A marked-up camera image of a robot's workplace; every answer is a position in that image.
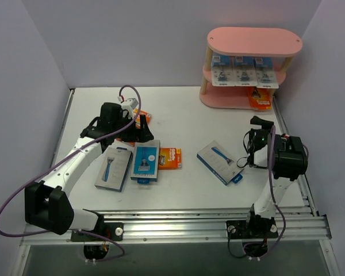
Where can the grey Harry's box left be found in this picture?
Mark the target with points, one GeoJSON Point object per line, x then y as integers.
{"type": "Point", "coordinates": [114, 169]}

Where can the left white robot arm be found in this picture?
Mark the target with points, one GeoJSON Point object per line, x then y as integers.
{"type": "Point", "coordinates": [46, 201]}

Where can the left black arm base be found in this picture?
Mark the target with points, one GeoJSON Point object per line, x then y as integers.
{"type": "Point", "coordinates": [101, 244]}

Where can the grey Harry's box right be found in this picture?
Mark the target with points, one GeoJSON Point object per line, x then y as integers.
{"type": "Point", "coordinates": [220, 163]}

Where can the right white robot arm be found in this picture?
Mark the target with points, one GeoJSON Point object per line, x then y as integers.
{"type": "Point", "coordinates": [285, 159]}

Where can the grey harry's box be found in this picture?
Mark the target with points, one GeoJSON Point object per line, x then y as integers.
{"type": "Point", "coordinates": [114, 169]}
{"type": "Point", "coordinates": [220, 163]}

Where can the white Gillette SkinGuard blister pack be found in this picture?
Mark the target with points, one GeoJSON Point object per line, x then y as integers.
{"type": "Point", "coordinates": [222, 71]}

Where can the blue razor blister pack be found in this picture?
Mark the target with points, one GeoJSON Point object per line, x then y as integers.
{"type": "Point", "coordinates": [244, 71]}

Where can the orange Gillette box front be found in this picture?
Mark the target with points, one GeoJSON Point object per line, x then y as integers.
{"type": "Point", "coordinates": [259, 98]}

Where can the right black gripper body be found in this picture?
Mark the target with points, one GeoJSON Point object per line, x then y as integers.
{"type": "Point", "coordinates": [260, 126]}

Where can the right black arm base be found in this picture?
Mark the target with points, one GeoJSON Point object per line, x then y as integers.
{"type": "Point", "coordinates": [254, 240]}

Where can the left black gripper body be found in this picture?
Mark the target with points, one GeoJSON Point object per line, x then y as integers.
{"type": "Point", "coordinates": [137, 133]}

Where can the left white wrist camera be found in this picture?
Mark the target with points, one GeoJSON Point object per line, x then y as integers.
{"type": "Point", "coordinates": [129, 105]}

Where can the orange gillette box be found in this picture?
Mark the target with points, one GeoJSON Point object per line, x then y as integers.
{"type": "Point", "coordinates": [170, 158]}
{"type": "Point", "coordinates": [130, 136]}
{"type": "Point", "coordinates": [259, 98]}

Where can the aluminium rail frame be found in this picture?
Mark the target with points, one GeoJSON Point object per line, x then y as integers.
{"type": "Point", "coordinates": [190, 205]}

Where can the pink three-tier shelf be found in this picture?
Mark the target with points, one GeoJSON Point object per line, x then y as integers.
{"type": "Point", "coordinates": [280, 45]}

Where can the white blue Harry's box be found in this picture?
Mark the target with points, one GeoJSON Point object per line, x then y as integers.
{"type": "Point", "coordinates": [145, 162]}

